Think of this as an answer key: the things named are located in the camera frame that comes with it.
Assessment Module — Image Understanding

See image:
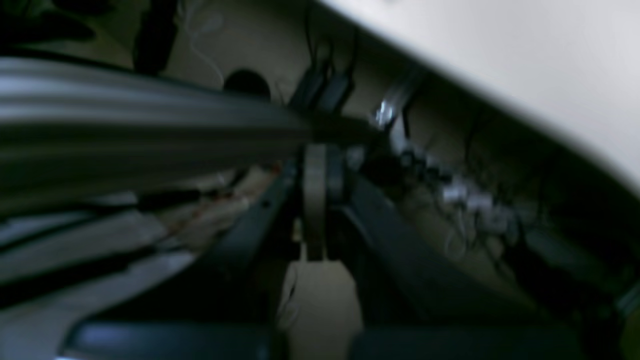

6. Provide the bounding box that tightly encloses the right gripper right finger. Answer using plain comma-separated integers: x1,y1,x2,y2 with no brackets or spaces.
304,145,586,360

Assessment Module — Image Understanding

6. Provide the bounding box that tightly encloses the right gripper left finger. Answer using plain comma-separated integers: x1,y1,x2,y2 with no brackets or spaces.
58,159,300,360

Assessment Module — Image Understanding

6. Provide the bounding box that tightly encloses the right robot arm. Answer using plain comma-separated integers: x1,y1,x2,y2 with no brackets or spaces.
1,55,586,360

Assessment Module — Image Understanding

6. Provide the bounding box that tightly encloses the black power strip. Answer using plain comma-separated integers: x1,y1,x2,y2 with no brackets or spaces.
399,149,525,250

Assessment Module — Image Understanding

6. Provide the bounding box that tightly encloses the black power adapter box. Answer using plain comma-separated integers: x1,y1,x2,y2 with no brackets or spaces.
287,62,355,114

